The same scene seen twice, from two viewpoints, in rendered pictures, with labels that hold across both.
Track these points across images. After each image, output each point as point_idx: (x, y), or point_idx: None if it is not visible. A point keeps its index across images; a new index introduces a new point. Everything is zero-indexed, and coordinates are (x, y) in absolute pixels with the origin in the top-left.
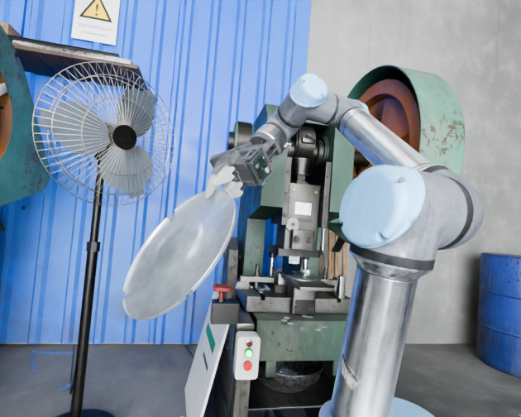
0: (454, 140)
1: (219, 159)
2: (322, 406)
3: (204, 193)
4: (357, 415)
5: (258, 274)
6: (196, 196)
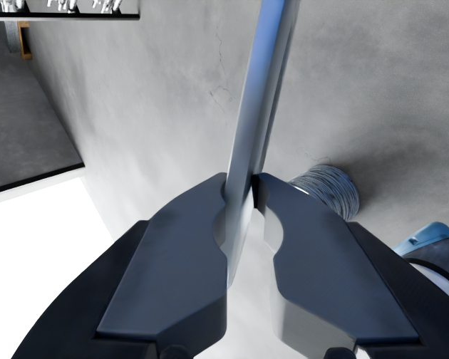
0: None
1: (39, 335)
2: (424, 271)
3: (251, 117)
4: None
5: None
6: (266, 33)
